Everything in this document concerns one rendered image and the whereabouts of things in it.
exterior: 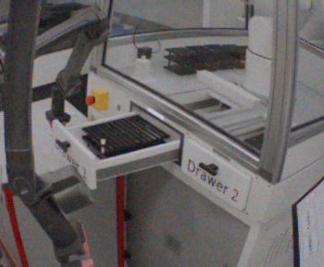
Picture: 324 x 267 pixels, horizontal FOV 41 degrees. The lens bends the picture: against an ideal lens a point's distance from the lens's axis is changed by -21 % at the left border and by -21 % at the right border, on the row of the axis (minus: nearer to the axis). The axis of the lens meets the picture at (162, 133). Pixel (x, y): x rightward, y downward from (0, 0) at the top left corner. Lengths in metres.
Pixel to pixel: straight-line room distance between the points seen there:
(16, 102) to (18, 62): 0.06
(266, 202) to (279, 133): 0.21
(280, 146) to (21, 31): 0.86
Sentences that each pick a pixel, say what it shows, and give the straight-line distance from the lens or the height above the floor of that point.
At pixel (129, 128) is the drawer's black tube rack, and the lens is 1.68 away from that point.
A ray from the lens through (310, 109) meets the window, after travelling 1.41.
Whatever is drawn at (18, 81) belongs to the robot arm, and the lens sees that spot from 0.69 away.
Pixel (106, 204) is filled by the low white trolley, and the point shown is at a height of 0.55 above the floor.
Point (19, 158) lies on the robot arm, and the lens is 0.73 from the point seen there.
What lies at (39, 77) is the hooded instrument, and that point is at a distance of 2.33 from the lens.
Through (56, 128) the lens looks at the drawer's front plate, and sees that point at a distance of 1.64.
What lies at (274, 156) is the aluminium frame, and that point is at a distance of 1.33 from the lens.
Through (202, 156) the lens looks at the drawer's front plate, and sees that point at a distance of 1.53.
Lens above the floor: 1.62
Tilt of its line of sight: 25 degrees down
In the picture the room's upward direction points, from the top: 5 degrees clockwise
